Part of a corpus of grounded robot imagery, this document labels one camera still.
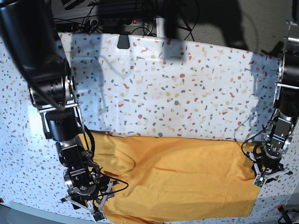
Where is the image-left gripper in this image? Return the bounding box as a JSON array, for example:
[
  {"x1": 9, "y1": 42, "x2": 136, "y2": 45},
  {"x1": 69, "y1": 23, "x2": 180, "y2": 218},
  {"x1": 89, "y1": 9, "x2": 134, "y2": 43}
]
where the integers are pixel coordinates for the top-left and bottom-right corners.
[{"x1": 60, "y1": 169, "x2": 117, "y2": 215}]

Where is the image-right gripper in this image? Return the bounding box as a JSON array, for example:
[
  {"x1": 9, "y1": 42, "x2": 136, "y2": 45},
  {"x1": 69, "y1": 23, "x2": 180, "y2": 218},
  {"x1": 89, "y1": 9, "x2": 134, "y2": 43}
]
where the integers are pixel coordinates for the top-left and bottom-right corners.
[{"x1": 254, "y1": 147, "x2": 293, "y2": 182}]

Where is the yellow T-shirt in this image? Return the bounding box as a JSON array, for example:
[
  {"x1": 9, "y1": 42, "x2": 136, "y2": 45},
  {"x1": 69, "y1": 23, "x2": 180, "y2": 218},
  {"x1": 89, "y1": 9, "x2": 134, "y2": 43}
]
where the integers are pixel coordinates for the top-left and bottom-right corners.
[{"x1": 93, "y1": 133, "x2": 260, "y2": 224}]

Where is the red clamp bottom right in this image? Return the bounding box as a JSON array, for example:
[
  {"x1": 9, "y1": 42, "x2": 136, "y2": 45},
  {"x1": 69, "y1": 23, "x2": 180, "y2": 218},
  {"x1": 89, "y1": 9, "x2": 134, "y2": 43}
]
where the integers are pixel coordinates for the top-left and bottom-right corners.
[{"x1": 277, "y1": 205, "x2": 292, "y2": 224}]

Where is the terrazzo patterned tablecloth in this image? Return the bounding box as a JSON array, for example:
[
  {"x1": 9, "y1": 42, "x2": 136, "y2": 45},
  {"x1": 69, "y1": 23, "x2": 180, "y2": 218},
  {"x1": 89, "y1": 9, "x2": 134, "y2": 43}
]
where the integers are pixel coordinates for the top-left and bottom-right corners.
[{"x1": 0, "y1": 32, "x2": 299, "y2": 224}]

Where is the black table clamp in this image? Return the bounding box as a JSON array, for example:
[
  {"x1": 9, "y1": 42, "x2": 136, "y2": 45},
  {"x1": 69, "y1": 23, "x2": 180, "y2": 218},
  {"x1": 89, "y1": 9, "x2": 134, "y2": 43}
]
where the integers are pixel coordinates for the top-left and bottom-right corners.
[{"x1": 117, "y1": 31, "x2": 130, "y2": 49}]

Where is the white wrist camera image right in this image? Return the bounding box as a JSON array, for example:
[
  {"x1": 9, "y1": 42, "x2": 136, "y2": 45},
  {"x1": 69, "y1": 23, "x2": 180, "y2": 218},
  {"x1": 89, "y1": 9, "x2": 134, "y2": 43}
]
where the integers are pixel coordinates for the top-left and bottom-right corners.
[{"x1": 251, "y1": 163, "x2": 267, "y2": 188}]

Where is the white metal post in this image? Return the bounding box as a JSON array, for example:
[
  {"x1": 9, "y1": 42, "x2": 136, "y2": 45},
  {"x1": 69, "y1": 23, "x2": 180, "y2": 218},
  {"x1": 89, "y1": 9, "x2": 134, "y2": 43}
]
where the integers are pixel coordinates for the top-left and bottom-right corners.
[{"x1": 156, "y1": 16, "x2": 166, "y2": 38}]

